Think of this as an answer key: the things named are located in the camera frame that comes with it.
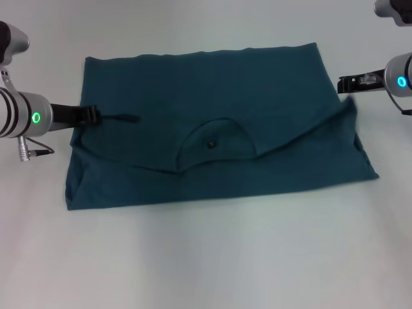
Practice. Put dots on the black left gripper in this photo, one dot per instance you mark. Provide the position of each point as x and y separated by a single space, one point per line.
66 114

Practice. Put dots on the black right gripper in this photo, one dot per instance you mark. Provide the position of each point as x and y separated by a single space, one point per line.
370 83

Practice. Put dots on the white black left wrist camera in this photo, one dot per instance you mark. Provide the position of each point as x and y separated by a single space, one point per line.
11 42

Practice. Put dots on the silver connector on left arm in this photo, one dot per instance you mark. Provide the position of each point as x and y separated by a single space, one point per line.
24 148

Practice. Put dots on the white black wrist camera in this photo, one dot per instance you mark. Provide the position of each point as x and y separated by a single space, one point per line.
396 9
11 42

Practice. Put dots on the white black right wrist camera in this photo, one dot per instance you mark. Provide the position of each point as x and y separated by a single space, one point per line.
396 9

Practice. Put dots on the teal t-shirt with FREE print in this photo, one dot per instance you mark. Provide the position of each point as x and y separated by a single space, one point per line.
209 96

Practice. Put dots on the silver plug on right gripper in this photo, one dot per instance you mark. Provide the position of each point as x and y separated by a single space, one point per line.
368 78

